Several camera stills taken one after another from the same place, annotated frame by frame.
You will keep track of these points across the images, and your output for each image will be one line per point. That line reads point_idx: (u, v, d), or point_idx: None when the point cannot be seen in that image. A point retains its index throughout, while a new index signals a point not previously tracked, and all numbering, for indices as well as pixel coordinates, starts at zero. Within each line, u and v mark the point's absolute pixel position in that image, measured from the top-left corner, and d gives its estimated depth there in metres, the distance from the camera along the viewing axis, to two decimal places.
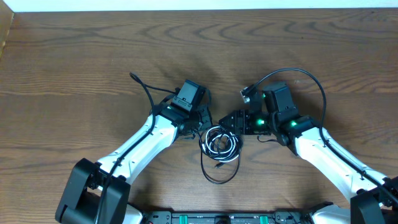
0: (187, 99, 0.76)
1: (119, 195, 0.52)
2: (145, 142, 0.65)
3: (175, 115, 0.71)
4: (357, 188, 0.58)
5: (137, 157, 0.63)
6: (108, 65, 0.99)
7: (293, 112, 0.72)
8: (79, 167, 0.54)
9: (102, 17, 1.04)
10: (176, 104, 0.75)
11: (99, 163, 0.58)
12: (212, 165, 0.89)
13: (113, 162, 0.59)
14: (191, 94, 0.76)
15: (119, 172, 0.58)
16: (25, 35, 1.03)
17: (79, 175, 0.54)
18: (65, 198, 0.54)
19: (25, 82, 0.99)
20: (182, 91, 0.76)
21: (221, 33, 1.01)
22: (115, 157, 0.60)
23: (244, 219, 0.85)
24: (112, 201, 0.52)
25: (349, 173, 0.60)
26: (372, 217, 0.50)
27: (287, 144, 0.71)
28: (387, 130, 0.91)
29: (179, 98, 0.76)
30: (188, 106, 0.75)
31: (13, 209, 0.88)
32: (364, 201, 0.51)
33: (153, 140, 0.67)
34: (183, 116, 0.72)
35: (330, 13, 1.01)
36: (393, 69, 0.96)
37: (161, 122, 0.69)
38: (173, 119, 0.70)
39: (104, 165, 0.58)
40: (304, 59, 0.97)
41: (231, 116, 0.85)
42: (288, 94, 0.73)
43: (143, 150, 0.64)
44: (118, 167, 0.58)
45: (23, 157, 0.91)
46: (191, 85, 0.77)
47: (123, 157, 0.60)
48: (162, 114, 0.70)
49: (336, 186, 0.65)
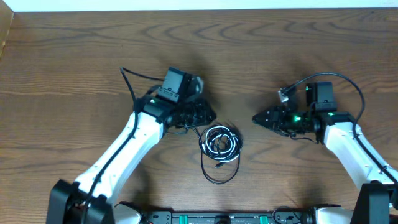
0: (173, 89, 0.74)
1: (100, 215, 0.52)
2: (128, 147, 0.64)
3: (158, 109, 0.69)
4: (373, 179, 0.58)
5: (118, 168, 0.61)
6: (108, 65, 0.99)
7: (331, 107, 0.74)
8: (58, 189, 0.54)
9: (102, 17, 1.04)
10: (162, 96, 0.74)
11: (77, 183, 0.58)
12: (212, 165, 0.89)
13: (92, 178, 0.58)
14: (176, 84, 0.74)
15: (100, 190, 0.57)
16: (25, 35, 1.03)
17: (60, 195, 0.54)
18: (48, 219, 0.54)
19: (25, 82, 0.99)
20: (166, 82, 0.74)
21: (221, 33, 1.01)
22: (94, 173, 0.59)
23: (244, 219, 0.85)
24: (94, 219, 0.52)
25: (368, 165, 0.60)
26: (379, 206, 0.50)
27: (316, 132, 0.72)
28: (387, 130, 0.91)
29: (164, 88, 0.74)
30: (174, 96, 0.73)
31: (13, 209, 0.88)
32: (376, 190, 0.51)
33: (137, 144, 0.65)
34: (169, 108, 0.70)
35: (330, 13, 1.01)
36: (393, 68, 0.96)
37: (143, 123, 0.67)
38: (157, 114, 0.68)
39: (83, 184, 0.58)
40: (304, 59, 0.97)
41: (268, 111, 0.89)
42: (329, 88, 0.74)
43: (126, 157, 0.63)
44: (98, 185, 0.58)
45: (23, 157, 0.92)
46: (176, 74, 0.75)
47: (102, 172, 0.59)
48: (146, 110, 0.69)
49: (352, 178, 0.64)
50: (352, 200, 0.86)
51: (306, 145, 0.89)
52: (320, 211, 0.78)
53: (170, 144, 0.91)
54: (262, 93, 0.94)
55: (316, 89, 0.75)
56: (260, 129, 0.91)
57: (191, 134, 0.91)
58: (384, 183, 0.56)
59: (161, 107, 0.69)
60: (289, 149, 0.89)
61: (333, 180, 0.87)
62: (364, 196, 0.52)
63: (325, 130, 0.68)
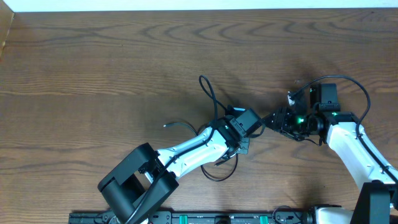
0: (244, 126, 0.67)
1: (166, 189, 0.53)
2: (201, 151, 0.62)
3: (230, 135, 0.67)
4: (375, 178, 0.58)
5: (189, 160, 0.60)
6: (108, 65, 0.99)
7: (335, 107, 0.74)
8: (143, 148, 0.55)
9: (102, 17, 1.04)
10: (233, 126, 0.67)
11: (157, 152, 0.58)
12: (212, 165, 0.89)
13: (169, 156, 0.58)
14: (250, 121, 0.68)
15: (171, 169, 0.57)
16: (25, 35, 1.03)
17: (140, 157, 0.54)
18: (117, 170, 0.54)
19: (25, 82, 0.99)
20: (242, 116, 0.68)
21: (221, 33, 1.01)
22: (171, 152, 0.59)
23: (244, 219, 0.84)
24: (158, 191, 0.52)
25: (370, 164, 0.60)
26: (379, 205, 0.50)
27: (319, 132, 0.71)
28: (387, 130, 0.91)
29: (236, 121, 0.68)
30: (242, 132, 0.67)
31: (13, 209, 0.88)
32: (377, 190, 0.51)
33: (206, 152, 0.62)
34: (237, 139, 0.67)
35: (329, 13, 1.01)
36: (393, 68, 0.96)
37: (217, 137, 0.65)
38: (227, 139, 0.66)
39: (161, 157, 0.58)
40: (304, 59, 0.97)
41: (273, 113, 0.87)
42: (333, 89, 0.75)
43: (198, 158, 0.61)
44: (172, 165, 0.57)
45: (23, 157, 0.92)
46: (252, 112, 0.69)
47: (178, 155, 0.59)
48: (218, 130, 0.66)
49: (352, 176, 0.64)
50: (352, 200, 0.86)
51: (306, 145, 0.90)
52: (320, 211, 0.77)
53: (170, 144, 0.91)
54: (262, 93, 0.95)
55: (320, 90, 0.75)
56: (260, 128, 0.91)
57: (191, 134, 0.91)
58: (385, 182, 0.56)
59: (232, 135, 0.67)
60: (288, 149, 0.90)
61: (333, 180, 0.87)
62: (365, 196, 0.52)
63: (328, 129, 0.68)
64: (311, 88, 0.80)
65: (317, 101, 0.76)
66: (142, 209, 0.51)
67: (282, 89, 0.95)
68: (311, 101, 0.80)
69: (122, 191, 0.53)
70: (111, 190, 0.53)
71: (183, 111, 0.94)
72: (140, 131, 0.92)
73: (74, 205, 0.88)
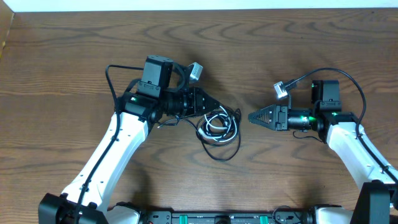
0: (152, 81, 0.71)
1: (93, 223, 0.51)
2: (113, 151, 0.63)
3: (142, 106, 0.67)
4: (374, 178, 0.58)
5: (104, 175, 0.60)
6: (108, 65, 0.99)
7: (336, 106, 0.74)
8: (44, 203, 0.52)
9: (102, 17, 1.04)
10: (143, 91, 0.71)
11: (65, 195, 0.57)
12: (212, 165, 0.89)
13: (79, 188, 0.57)
14: (157, 74, 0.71)
15: (90, 198, 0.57)
16: (25, 35, 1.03)
17: (48, 211, 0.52)
18: None
19: (25, 82, 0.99)
20: (146, 74, 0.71)
21: (221, 33, 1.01)
22: (81, 182, 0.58)
23: (244, 219, 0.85)
24: None
25: (370, 164, 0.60)
26: (379, 205, 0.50)
27: (319, 130, 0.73)
28: (386, 131, 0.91)
29: (145, 82, 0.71)
30: (155, 88, 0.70)
31: (13, 209, 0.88)
32: (376, 189, 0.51)
33: (121, 147, 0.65)
34: (154, 101, 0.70)
35: (330, 13, 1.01)
36: (393, 68, 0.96)
37: (126, 124, 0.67)
38: (140, 114, 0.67)
39: (71, 194, 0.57)
40: (304, 58, 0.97)
41: (270, 111, 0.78)
42: (337, 88, 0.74)
43: (112, 160, 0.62)
44: (86, 193, 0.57)
45: (23, 157, 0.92)
46: (153, 63, 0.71)
47: (89, 179, 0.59)
48: (127, 111, 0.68)
49: (352, 176, 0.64)
50: (352, 200, 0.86)
51: (306, 145, 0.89)
52: (320, 211, 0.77)
53: (170, 144, 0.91)
54: (262, 93, 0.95)
55: (323, 87, 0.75)
56: (260, 128, 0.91)
57: (191, 135, 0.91)
58: (385, 182, 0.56)
59: (143, 104, 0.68)
60: (288, 149, 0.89)
61: (333, 180, 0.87)
62: (365, 196, 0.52)
63: (328, 129, 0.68)
64: (314, 83, 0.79)
65: (318, 99, 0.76)
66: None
67: None
68: (313, 98, 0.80)
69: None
70: None
71: None
72: None
73: None
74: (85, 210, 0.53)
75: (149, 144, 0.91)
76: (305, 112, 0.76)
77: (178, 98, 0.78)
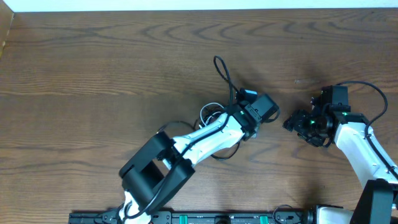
0: (259, 111, 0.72)
1: (183, 175, 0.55)
2: (216, 138, 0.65)
3: (245, 121, 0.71)
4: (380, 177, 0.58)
5: (206, 147, 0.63)
6: (108, 65, 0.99)
7: (346, 109, 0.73)
8: (157, 138, 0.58)
9: (103, 17, 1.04)
10: (247, 111, 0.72)
11: (173, 140, 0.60)
12: (212, 165, 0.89)
13: (185, 144, 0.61)
14: (264, 106, 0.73)
15: (188, 155, 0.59)
16: (25, 35, 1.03)
17: (156, 145, 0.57)
18: (135, 159, 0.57)
19: (25, 82, 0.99)
20: (257, 102, 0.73)
21: (221, 33, 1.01)
22: (188, 140, 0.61)
23: (244, 219, 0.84)
24: (175, 178, 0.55)
25: (376, 163, 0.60)
26: (381, 203, 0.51)
27: (328, 130, 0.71)
28: (387, 131, 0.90)
29: (252, 107, 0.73)
30: (258, 117, 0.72)
31: (13, 209, 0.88)
32: (380, 187, 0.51)
33: (222, 138, 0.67)
34: (252, 124, 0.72)
35: (329, 13, 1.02)
36: (393, 68, 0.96)
37: (232, 122, 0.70)
38: (242, 125, 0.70)
39: (178, 144, 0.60)
40: (304, 58, 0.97)
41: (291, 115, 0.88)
42: (346, 91, 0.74)
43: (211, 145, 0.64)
44: (188, 151, 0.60)
45: (23, 157, 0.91)
46: (267, 99, 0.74)
47: (195, 142, 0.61)
48: (233, 115, 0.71)
49: (357, 175, 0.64)
50: (352, 200, 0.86)
51: (306, 145, 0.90)
52: (321, 210, 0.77)
53: None
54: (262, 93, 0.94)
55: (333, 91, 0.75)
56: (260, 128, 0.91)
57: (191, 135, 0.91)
58: (391, 182, 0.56)
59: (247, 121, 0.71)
60: (289, 150, 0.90)
61: (333, 180, 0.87)
62: (369, 195, 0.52)
63: (337, 129, 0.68)
64: (323, 89, 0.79)
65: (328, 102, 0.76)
66: (161, 195, 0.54)
67: (282, 89, 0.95)
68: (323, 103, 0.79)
69: (140, 178, 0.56)
70: (130, 178, 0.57)
71: (182, 110, 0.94)
72: (140, 131, 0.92)
73: (75, 205, 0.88)
74: (183, 161, 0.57)
75: None
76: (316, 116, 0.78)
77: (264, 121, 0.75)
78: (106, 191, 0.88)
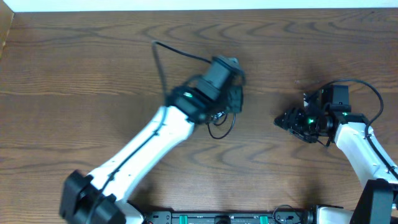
0: (214, 83, 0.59)
1: (107, 217, 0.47)
2: (150, 146, 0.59)
3: (192, 106, 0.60)
4: (380, 177, 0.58)
5: (134, 170, 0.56)
6: (107, 65, 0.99)
7: (346, 109, 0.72)
8: (70, 179, 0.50)
9: (103, 17, 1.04)
10: (201, 89, 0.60)
11: (91, 177, 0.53)
12: (212, 165, 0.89)
13: (107, 175, 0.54)
14: (220, 74, 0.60)
15: (111, 190, 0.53)
16: (25, 36, 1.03)
17: (69, 187, 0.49)
18: (64, 203, 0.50)
19: (25, 82, 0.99)
20: (210, 73, 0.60)
21: (221, 33, 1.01)
22: (109, 168, 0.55)
23: (244, 219, 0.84)
24: (99, 222, 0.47)
25: (376, 163, 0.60)
26: (381, 203, 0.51)
27: (328, 130, 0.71)
28: (386, 131, 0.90)
29: (205, 81, 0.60)
30: (212, 93, 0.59)
31: (13, 210, 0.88)
32: (380, 186, 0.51)
33: (160, 142, 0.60)
34: (208, 104, 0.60)
35: (329, 13, 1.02)
36: (393, 68, 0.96)
37: (171, 119, 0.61)
38: (189, 112, 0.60)
39: (96, 179, 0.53)
40: (303, 58, 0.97)
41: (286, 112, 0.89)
42: (346, 91, 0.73)
43: (148, 155, 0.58)
44: (111, 182, 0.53)
45: (24, 157, 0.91)
46: (222, 65, 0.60)
47: (119, 168, 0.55)
48: (180, 104, 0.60)
49: (357, 175, 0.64)
50: (352, 200, 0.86)
51: (306, 145, 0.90)
52: (321, 210, 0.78)
53: None
54: (262, 93, 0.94)
55: (333, 89, 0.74)
56: (260, 128, 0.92)
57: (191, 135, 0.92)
58: (390, 181, 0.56)
59: (195, 105, 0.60)
60: (288, 150, 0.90)
61: (333, 181, 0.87)
62: (369, 193, 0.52)
63: (337, 129, 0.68)
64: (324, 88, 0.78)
65: (328, 101, 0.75)
66: None
67: (282, 89, 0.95)
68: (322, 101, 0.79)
69: (74, 222, 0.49)
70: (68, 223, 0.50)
71: None
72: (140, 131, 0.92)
73: None
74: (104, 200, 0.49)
75: None
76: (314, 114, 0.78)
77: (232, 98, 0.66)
78: None
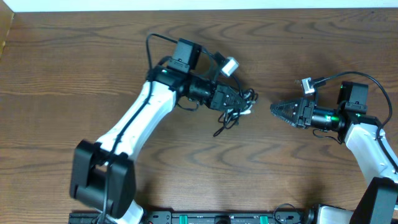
0: (183, 59, 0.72)
1: (124, 171, 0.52)
2: (145, 112, 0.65)
3: (171, 79, 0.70)
4: (387, 176, 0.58)
5: (136, 131, 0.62)
6: (107, 65, 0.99)
7: (360, 110, 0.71)
8: (79, 149, 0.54)
9: (102, 16, 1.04)
10: (173, 66, 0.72)
11: (99, 143, 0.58)
12: (212, 165, 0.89)
13: (113, 139, 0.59)
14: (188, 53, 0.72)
15: (120, 149, 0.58)
16: (25, 35, 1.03)
17: (81, 156, 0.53)
18: (76, 176, 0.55)
19: (25, 82, 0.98)
20: (177, 52, 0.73)
21: (221, 32, 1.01)
22: (114, 134, 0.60)
23: (244, 219, 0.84)
24: (117, 177, 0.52)
25: (384, 163, 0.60)
26: (384, 201, 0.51)
27: (339, 129, 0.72)
28: (386, 131, 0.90)
29: (175, 59, 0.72)
30: (185, 66, 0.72)
31: (13, 210, 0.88)
32: (385, 185, 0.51)
33: (152, 109, 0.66)
34: (181, 77, 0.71)
35: (329, 13, 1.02)
36: (393, 68, 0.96)
37: (157, 91, 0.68)
38: (171, 84, 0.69)
39: (104, 144, 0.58)
40: (304, 58, 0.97)
41: (295, 103, 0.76)
42: (365, 91, 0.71)
43: (144, 119, 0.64)
44: (119, 144, 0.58)
45: (24, 157, 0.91)
46: (186, 43, 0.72)
47: (123, 132, 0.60)
48: (159, 79, 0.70)
49: (364, 173, 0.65)
50: (352, 200, 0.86)
51: (306, 145, 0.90)
52: (322, 209, 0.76)
53: (170, 144, 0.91)
54: (262, 93, 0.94)
55: (352, 88, 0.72)
56: (260, 129, 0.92)
57: (192, 135, 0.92)
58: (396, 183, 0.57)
59: (173, 78, 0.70)
60: (288, 150, 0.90)
61: (333, 181, 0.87)
62: (372, 191, 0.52)
63: (349, 129, 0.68)
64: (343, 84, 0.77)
65: (344, 100, 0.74)
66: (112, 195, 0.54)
67: (282, 89, 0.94)
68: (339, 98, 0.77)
69: (92, 190, 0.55)
70: (83, 193, 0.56)
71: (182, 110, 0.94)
72: None
73: (75, 205, 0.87)
74: (117, 158, 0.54)
75: (149, 144, 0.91)
76: (328, 111, 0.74)
77: (205, 84, 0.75)
78: None
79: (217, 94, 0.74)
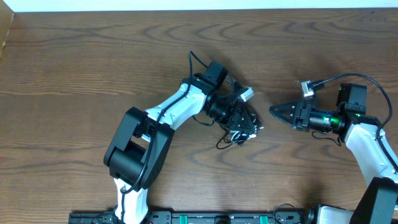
0: (214, 78, 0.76)
1: (166, 139, 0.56)
2: (183, 102, 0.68)
3: (203, 86, 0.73)
4: (387, 177, 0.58)
5: (176, 112, 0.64)
6: (108, 65, 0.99)
7: (360, 109, 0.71)
8: (129, 113, 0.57)
9: (102, 16, 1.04)
10: (206, 78, 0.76)
11: (146, 112, 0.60)
12: (212, 165, 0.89)
13: (157, 112, 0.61)
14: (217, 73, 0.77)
15: (164, 121, 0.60)
16: (25, 35, 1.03)
17: (129, 121, 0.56)
18: (116, 140, 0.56)
19: (25, 82, 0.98)
20: (209, 70, 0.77)
21: (221, 32, 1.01)
22: (158, 109, 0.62)
23: (244, 219, 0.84)
24: (160, 143, 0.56)
25: (384, 163, 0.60)
26: (384, 201, 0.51)
27: (339, 129, 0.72)
28: (386, 131, 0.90)
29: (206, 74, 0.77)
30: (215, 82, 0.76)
31: (13, 210, 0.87)
32: (386, 185, 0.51)
33: (188, 102, 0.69)
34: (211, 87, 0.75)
35: (329, 13, 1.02)
36: (393, 68, 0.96)
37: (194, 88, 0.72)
38: (203, 89, 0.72)
39: (151, 115, 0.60)
40: (304, 58, 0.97)
41: (293, 105, 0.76)
42: (364, 93, 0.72)
43: (182, 106, 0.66)
44: (163, 118, 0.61)
45: (24, 157, 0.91)
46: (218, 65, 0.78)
47: (165, 110, 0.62)
48: (194, 84, 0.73)
49: (364, 173, 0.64)
50: (352, 200, 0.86)
51: (306, 145, 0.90)
52: (322, 209, 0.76)
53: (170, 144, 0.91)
54: (262, 93, 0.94)
55: (351, 89, 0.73)
56: (260, 129, 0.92)
57: (192, 135, 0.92)
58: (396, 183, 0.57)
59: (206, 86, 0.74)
60: (288, 150, 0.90)
61: (333, 181, 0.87)
62: (372, 191, 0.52)
63: (348, 129, 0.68)
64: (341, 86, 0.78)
65: (343, 101, 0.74)
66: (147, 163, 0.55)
67: (282, 89, 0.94)
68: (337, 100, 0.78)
69: (125, 158, 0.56)
70: (116, 161, 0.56)
71: None
72: None
73: (75, 205, 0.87)
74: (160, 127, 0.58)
75: None
76: (326, 112, 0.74)
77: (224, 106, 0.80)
78: (106, 190, 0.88)
79: (236, 114, 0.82)
